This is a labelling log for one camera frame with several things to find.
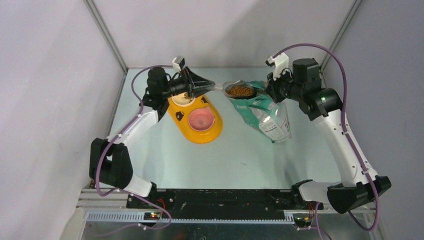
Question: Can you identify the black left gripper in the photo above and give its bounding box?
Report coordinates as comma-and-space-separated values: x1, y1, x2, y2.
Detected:
161, 66, 214, 99

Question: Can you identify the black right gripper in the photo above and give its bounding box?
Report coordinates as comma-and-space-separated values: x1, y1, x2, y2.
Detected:
265, 66, 304, 104

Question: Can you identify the green white pet food bag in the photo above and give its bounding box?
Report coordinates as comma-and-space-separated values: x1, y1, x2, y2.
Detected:
227, 81, 292, 143

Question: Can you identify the clear plastic food scoop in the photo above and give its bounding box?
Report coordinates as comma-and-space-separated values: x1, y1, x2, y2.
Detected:
213, 80, 257, 100

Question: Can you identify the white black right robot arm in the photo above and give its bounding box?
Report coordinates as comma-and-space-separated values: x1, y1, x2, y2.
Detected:
265, 58, 392, 214

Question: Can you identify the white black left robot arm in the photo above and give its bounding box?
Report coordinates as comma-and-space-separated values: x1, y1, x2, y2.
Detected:
88, 65, 216, 208

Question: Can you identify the brown pet food kibble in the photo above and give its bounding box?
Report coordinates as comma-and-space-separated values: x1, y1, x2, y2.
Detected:
226, 85, 255, 98

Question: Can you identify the cream paw print bowl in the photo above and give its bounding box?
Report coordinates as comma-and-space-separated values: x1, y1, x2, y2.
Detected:
171, 92, 196, 107

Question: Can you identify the yellow double bowl feeder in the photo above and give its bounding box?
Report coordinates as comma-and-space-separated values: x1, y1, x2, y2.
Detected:
167, 93, 224, 144

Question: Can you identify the pink cat ear bowl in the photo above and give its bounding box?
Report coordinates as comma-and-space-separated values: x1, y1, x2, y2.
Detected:
188, 107, 215, 132

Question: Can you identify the right controller board with LEDs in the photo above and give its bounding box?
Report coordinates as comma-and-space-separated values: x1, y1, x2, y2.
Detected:
293, 216, 314, 229

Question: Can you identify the controller board with leds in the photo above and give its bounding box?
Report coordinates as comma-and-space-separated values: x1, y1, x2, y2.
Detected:
143, 212, 162, 221
293, 216, 314, 229

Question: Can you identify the left controller board with LEDs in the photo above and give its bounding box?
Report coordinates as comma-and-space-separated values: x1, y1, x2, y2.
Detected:
143, 212, 162, 221

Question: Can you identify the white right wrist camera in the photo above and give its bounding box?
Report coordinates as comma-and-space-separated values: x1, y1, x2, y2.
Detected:
265, 52, 290, 81

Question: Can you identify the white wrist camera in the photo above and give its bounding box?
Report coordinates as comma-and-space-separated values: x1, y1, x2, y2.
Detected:
171, 55, 185, 72
265, 52, 290, 81

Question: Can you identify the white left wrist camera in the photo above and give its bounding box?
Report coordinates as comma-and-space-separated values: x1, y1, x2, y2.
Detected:
171, 55, 185, 72

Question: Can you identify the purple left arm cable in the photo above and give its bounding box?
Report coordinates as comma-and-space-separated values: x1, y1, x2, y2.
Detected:
94, 64, 173, 231

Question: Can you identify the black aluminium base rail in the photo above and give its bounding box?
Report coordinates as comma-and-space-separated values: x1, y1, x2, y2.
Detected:
76, 187, 375, 226

